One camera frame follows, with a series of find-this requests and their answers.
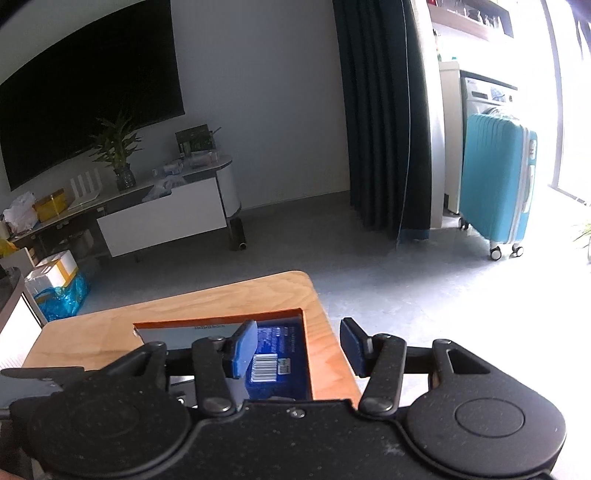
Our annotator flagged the thin-leaf floor plant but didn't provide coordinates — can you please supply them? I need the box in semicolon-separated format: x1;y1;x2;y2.
573;222;591;264

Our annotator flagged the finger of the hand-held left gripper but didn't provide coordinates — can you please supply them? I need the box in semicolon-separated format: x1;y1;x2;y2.
0;366;86;384

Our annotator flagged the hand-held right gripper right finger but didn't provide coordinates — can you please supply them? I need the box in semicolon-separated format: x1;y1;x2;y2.
340;318;497;415

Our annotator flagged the washing machine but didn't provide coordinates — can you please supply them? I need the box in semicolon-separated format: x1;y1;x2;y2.
438;58;520;217

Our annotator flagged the turquoise suitcase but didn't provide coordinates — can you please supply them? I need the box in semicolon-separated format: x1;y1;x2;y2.
460;113;539;260

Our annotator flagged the round ribbed white cabinet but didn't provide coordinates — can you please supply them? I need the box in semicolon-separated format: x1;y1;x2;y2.
0;265;47;370

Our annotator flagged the dark curtain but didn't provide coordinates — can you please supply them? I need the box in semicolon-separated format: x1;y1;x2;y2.
332;0;432;243

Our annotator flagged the wall shelf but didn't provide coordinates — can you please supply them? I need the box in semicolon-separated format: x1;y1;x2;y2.
427;0;515;40

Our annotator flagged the crumpled cloth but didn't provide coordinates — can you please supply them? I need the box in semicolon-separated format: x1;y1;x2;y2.
142;178;185;201

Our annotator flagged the white carton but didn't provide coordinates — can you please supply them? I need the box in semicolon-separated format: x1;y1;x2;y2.
25;249;79;289

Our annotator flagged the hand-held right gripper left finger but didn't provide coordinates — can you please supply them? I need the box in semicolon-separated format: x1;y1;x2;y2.
99;320;258;416

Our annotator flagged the orange cardboard box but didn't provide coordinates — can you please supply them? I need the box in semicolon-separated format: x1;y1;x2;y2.
133;308;361;402

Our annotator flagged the white tv stand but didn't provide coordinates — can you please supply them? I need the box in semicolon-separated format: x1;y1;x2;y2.
9;154;242;259

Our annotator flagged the black television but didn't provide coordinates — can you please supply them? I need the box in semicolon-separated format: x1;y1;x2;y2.
0;0;185;192

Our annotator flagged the green and black box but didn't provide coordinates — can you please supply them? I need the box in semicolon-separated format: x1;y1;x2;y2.
175;124;217;155

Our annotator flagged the white router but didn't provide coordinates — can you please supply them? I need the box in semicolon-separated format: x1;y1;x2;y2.
69;168;102;208

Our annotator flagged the white plastic bag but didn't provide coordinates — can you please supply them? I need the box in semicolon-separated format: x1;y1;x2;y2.
4;193;38;232

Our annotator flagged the potted plant in dark vase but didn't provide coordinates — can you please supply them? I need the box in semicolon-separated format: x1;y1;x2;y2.
88;113;141;191

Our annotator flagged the blue packet with barcode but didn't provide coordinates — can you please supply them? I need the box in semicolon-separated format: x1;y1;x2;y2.
245;323;309;401

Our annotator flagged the black cylinder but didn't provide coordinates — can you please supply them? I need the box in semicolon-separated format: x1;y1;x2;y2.
229;217;247;251

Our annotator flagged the blue plastic bag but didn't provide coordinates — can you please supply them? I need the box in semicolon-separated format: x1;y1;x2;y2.
34;272;90;322

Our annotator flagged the yellow box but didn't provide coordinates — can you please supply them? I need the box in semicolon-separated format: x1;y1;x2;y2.
34;188;68;221

